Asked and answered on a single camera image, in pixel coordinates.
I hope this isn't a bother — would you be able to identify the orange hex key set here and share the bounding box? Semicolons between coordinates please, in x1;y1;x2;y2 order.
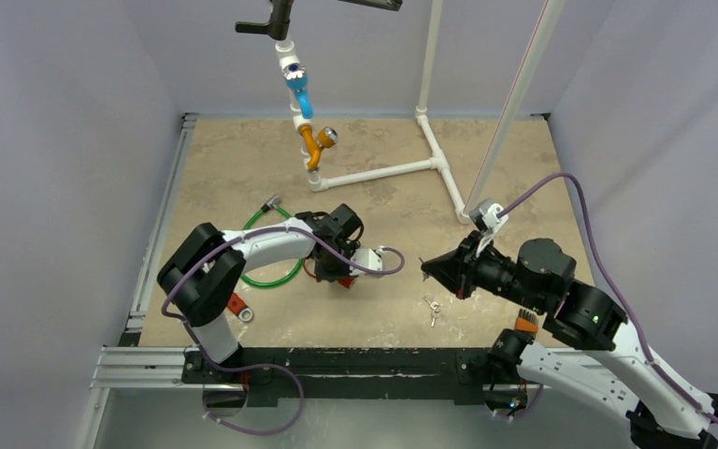
514;309;539;336

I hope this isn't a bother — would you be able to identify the orange tap valve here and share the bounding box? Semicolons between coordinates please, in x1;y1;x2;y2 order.
298;123;339;172

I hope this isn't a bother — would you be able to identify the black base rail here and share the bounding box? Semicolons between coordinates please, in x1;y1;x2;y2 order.
182;345;549;411

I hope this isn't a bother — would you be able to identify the red handled adjustable wrench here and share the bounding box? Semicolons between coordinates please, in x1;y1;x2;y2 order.
226;293;254;323

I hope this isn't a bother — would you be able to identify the blue tap valve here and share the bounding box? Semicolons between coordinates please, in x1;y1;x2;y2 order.
281;63;314;119

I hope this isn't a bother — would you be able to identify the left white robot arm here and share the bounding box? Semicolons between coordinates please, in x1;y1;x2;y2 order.
156;204;364;383

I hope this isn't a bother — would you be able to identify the green cable lock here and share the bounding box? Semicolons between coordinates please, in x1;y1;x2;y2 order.
241;195;304;289

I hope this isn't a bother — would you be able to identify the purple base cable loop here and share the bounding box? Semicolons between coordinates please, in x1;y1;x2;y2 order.
201;364;306;438

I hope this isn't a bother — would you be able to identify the red cable lock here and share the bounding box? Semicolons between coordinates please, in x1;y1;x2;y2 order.
302;259;357;289

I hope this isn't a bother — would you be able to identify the small silver key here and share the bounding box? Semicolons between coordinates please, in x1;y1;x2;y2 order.
418;257;430;282

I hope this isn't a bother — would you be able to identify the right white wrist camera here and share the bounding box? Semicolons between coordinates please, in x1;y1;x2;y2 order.
467;199;509;256

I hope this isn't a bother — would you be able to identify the silver key bunch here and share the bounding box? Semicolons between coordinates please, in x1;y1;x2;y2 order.
423;294;441;327

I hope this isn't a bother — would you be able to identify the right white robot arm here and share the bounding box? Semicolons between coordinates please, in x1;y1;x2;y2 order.
421;231;718;448

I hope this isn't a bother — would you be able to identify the black crank handle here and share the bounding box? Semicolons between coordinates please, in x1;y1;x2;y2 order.
235;0;402;41

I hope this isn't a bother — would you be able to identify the white pole with red stripe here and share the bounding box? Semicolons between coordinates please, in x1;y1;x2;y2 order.
463;0;567;216

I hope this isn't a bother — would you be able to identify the white PVC pipe frame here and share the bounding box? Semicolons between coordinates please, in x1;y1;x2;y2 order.
275;1;468;224

